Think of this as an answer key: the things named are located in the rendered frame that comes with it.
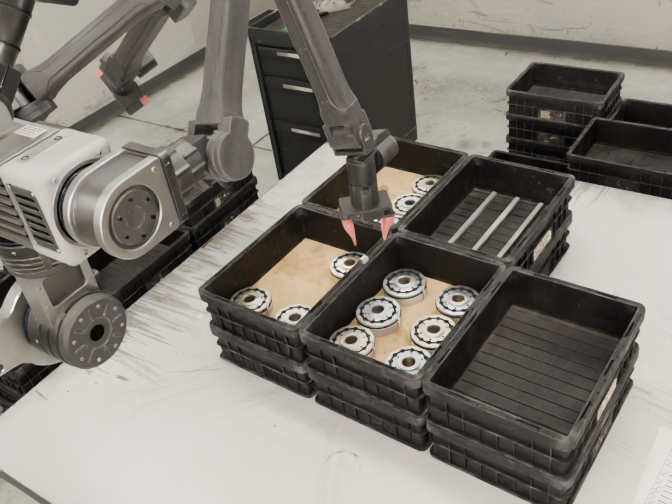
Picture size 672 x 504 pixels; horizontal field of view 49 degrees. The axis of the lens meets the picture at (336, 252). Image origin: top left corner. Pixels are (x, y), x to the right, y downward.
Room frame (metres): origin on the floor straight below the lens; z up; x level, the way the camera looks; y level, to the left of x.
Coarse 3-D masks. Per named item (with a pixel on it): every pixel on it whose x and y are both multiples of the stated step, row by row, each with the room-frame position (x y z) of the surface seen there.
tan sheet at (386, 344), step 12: (432, 288) 1.35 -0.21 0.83; (444, 288) 1.34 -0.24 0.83; (432, 300) 1.31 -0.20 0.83; (408, 312) 1.28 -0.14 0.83; (420, 312) 1.27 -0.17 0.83; (432, 312) 1.26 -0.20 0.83; (408, 324) 1.24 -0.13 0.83; (384, 336) 1.21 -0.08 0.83; (396, 336) 1.21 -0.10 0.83; (408, 336) 1.20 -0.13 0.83; (384, 348) 1.18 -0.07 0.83; (396, 348) 1.17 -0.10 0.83; (384, 360) 1.14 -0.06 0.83
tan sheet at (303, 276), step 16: (304, 240) 1.63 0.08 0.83; (288, 256) 1.57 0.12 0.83; (304, 256) 1.56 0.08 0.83; (320, 256) 1.55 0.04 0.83; (272, 272) 1.51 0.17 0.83; (288, 272) 1.50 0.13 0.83; (304, 272) 1.49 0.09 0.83; (320, 272) 1.48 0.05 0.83; (272, 288) 1.45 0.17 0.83; (288, 288) 1.44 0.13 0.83; (304, 288) 1.43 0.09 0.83; (320, 288) 1.42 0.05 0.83; (288, 304) 1.38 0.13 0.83; (304, 304) 1.37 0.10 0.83
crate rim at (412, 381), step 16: (416, 240) 1.41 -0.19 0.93; (464, 256) 1.33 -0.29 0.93; (480, 256) 1.31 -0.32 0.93; (496, 272) 1.25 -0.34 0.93; (464, 320) 1.12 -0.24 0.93; (304, 336) 1.15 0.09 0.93; (448, 336) 1.08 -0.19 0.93; (336, 352) 1.10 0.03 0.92; (352, 352) 1.08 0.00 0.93; (368, 368) 1.04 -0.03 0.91; (384, 368) 1.02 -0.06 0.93; (416, 384) 0.98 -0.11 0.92
